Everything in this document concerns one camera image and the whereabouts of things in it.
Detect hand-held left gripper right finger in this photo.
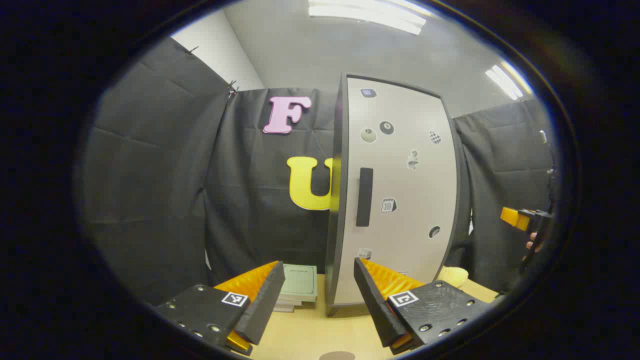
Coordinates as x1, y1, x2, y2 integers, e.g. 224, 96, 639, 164
353, 257, 497, 356

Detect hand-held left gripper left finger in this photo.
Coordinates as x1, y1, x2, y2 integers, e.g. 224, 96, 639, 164
155, 260, 286, 357

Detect beige cabinet door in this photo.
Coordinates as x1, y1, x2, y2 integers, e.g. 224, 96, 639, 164
332, 76, 459, 306

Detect black door handle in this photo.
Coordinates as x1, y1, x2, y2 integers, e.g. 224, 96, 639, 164
355, 167, 375, 228

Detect grey book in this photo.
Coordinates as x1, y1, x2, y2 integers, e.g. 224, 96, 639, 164
272, 294, 304, 314

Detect small ceiling light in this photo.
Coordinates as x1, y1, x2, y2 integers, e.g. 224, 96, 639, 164
484, 62, 527, 101

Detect black backdrop cloth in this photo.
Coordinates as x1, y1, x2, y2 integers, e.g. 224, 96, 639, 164
82, 37, 557, 307

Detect long ceiling light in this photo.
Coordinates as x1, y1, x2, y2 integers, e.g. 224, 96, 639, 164
307, 0, 429, 36

